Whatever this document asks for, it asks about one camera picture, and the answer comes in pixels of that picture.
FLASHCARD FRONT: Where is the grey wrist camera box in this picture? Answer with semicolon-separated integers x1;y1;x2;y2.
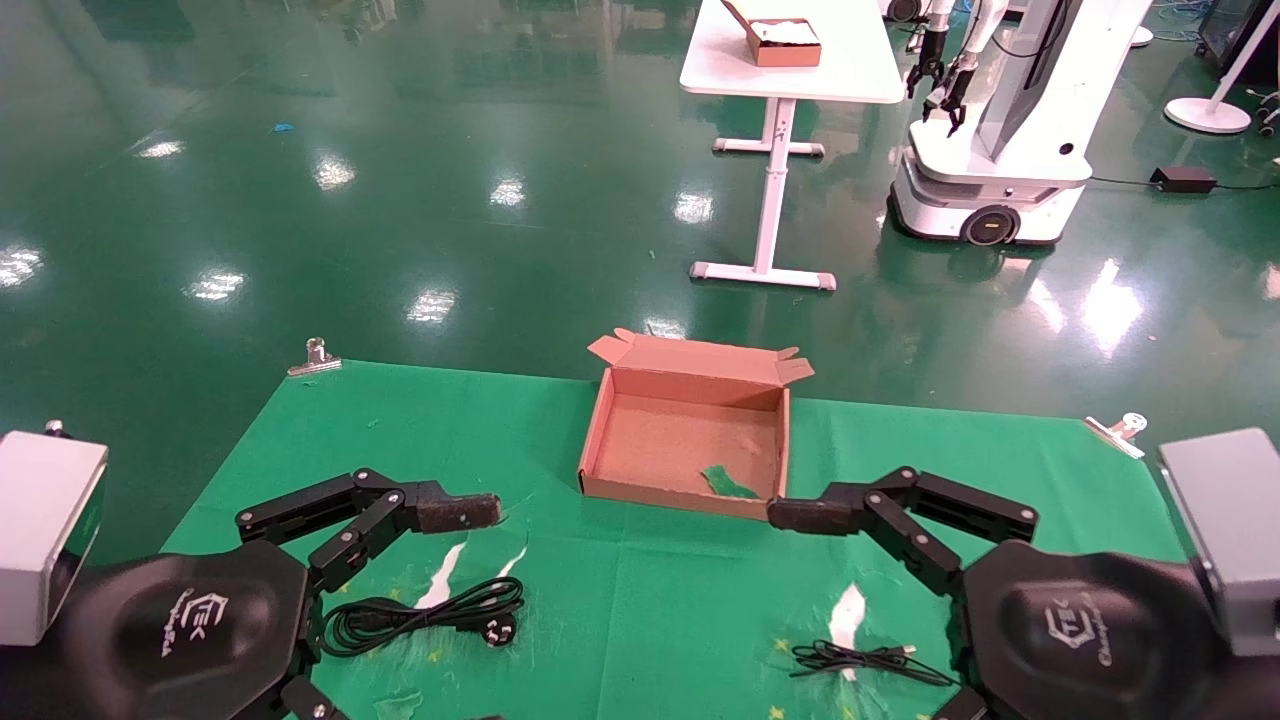
0;432;109;647
1158;428;1280;658

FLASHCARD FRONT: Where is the black background robot gripper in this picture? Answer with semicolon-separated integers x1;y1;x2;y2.
905;28;948;99
922;55;979;138

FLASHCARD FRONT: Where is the thin black adapter cable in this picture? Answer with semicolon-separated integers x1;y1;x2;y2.
1088;176;1280;191

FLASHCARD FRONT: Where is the open brown cardboard box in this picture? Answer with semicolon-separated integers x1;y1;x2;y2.
578;328;816;522

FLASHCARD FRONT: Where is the black power adapter brick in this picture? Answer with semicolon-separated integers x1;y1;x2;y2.
1150;166;1218;195

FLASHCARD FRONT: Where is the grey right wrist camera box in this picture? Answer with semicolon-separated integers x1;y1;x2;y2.
1158;428;1280;658

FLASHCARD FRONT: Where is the white wheeled background robot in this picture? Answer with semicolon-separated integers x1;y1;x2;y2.
888;0;1153;247

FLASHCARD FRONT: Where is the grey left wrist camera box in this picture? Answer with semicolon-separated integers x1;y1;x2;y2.
0;432;109;647

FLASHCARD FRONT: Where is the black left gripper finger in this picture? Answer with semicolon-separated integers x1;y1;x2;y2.
262;675;351;720
236;467;503;593

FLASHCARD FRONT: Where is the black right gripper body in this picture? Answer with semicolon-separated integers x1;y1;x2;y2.
960;540;1243;720

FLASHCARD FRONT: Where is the green table cloth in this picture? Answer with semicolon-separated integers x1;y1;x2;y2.
160;358;1191;720

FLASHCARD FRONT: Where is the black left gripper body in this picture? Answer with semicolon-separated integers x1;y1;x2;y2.
40;540;323;720

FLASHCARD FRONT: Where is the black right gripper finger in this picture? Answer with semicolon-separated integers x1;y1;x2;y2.
767;465;1039;596
932;685;991;720

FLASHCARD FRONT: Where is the thin black USB cable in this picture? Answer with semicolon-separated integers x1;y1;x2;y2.
790;640;961;688

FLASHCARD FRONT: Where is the small brown cardboard box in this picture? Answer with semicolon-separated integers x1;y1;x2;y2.
720;0;823;69

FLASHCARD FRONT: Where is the white floor stand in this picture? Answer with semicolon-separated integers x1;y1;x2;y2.
1165;0;1280;135

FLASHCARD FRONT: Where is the silver binder clip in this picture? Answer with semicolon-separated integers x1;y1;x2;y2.
1084;412;1149;460
288;337;343;377

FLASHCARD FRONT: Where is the black power cable with plug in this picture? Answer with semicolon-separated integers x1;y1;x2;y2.
320;577;526;658

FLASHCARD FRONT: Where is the black background equipment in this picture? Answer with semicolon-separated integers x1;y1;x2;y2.
1198;0;1280;86

